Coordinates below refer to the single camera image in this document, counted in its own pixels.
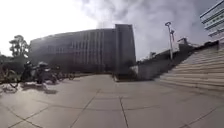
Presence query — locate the wide stone staircase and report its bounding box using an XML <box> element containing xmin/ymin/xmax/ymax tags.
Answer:
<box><xmin>154</xmin><ymin>45</ymin><xmax>224</xmax><ymax>92</ymax></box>

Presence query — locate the tree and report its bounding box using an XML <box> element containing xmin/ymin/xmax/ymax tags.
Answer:
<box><xmin>8</xmin><ymin>34</ymin><xmax>30</xmax><ymax>58</ymax></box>

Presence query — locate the large dark curved building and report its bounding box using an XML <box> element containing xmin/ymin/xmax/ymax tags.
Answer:
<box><xmin>27</xmin><ymin>23</ymin><xmax>137</xmax><ymax>75</ymax></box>

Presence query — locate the row of parked bicycles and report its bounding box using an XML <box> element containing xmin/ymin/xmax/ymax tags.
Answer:
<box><xmin>0</xmin><ymin>60</ymin><xmax>76</xmax><ymax>90</ymax></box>

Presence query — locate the street lamp pole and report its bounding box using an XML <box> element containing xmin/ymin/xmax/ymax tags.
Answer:
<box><xmin>164</xmin><ymin>21</ymin><xmax>176</xmax><ymax>61</ymax></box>

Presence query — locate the white striped tall building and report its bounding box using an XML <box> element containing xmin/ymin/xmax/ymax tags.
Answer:
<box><xmin>199</xmin><ymin>0</ymin><xmax>224</xmax><ymax>42</ymax></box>

